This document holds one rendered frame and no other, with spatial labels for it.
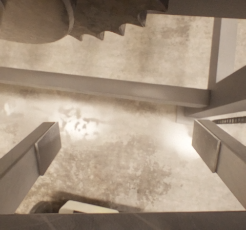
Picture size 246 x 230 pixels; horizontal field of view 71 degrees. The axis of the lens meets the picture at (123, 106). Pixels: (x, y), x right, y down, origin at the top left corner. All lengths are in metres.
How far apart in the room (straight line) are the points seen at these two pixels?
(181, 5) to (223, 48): 0.50
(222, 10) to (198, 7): 0.02
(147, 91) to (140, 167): 0.46
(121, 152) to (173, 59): 0.56
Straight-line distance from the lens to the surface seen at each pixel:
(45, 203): 1.00
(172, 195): 0.97
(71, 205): 0.94
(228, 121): 0.75
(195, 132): 0.16
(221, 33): 0.69
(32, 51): 1.20
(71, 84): 0.63
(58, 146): 0.17
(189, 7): 0.19
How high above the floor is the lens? 0.90
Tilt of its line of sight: 80 degrees down
